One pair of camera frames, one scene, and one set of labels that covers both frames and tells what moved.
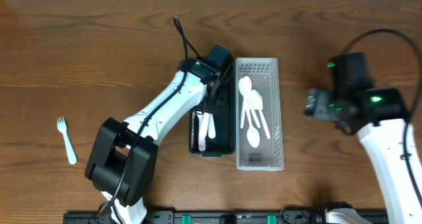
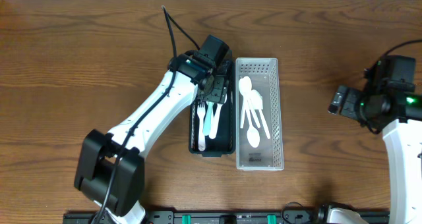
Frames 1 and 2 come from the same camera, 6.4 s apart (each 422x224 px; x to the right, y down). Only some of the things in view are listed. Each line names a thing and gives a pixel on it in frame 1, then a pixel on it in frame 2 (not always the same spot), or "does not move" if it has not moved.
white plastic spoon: (257, 101) does not move
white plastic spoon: (245, 87) does not move
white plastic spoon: (252, 136) does not move
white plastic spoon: (244, 88) does not move
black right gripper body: (314, 103) -> (345, 102)
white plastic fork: (62, 127) -> (208, 118)
